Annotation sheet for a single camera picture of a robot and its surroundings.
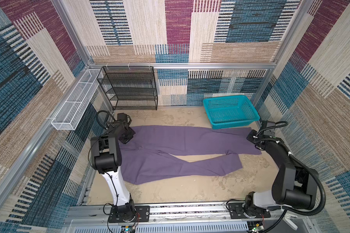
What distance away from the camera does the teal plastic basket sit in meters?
1.01

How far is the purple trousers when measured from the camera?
873 millimetres

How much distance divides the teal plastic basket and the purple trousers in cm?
7
